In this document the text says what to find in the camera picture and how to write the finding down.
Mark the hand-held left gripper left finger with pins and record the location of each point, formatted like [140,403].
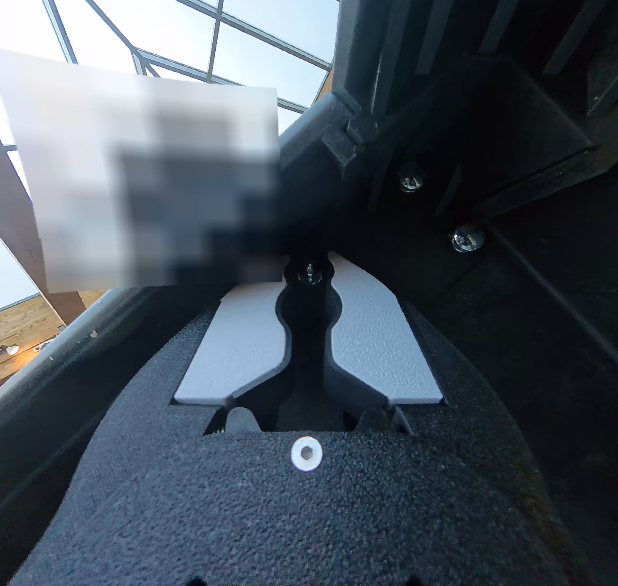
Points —
[231,344]

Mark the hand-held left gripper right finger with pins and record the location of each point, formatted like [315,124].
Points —
[381,340]

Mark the silver bolt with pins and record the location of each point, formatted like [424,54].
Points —
[467,237]
[411,176]
[309,274]

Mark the grey metal pipe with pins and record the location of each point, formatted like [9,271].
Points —
[72,344]

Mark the black plastic enclosure panel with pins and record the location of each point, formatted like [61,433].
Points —
[531,306]

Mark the wall lamp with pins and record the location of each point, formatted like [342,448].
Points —
[10,350]

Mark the black corner bracket plate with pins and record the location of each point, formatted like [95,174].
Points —
[507,122]

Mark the black plastic corner post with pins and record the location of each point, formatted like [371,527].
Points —
[359,40]

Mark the skylight window frame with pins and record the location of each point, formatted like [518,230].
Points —
[219,16]

